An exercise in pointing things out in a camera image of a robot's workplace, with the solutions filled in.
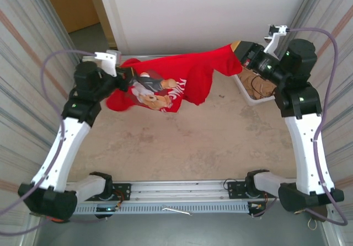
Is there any red t-shirt with bear print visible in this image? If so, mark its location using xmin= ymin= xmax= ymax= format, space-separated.
xmin=106 ymin=44 xmax=243 ymax=114

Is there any tan crumpled cloth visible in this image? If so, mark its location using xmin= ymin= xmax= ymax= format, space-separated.
xmin=238 ymin=69 xmax=276 ymax=100

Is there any white plastic mesh basket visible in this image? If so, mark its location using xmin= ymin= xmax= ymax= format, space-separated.
xmin=233 ymin=71 xmax=278 ymax=108

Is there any brown wooden door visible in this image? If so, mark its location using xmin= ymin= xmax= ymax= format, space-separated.
xmin=39 ymin=0 xmax=100 ymax=34

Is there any small controller board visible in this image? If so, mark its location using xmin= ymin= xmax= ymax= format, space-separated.
xmin=248 ymin=201 xmax=267 ymax=218
xmin=95 ymin=206 xmax=122 ymax=219

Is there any silver hex key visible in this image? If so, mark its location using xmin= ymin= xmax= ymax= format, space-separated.
xmin=161 ymin=205 xmax=193 ymax=217

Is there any large dark brown cloth pouch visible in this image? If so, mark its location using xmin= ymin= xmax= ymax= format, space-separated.
xmin=307 ymin=206 xmax=329 ymax=231

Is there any right gripper black cable loop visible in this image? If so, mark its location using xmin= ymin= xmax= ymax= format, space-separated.
xmin=249 ymin=74 xmax=276 ymax=98

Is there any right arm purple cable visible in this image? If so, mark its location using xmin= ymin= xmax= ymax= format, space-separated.
xmin=252 ymin=27 xmax=350 ymax=226

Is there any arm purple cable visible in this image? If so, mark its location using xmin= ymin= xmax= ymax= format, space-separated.
xmin=252 ymin=27 xmax=350 ymax=226
xmin=0 ymin=49 xmax=97 ymax=236

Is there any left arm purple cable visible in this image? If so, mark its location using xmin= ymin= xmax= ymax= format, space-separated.
xmin=0 ymin=49 xmax=97 ymax=236

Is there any aluminium table edge frame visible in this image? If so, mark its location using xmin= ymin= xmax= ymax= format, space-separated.
xmin=45 ymin=53 xmax=312 ymax=182

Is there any white door frame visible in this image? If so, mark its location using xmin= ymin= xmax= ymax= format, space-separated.
xmin=85 ymin=0 xmax=130 ymax=56

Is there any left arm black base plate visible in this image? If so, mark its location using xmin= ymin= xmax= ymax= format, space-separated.
xmin=110 ymin=183 xmax=132 ymax=202

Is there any aluminium mounting rail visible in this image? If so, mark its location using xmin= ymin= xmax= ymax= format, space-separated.
xmin=66 ymin=178 xmax=281 ymax=203

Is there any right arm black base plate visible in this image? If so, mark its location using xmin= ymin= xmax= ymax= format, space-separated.
xmin=226 ymin=180 xmax=277 ymax=200

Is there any grey slotted cable duct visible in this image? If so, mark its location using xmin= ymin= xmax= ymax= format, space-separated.
xmin=73 ymin=201 xmax=250 ymax=216

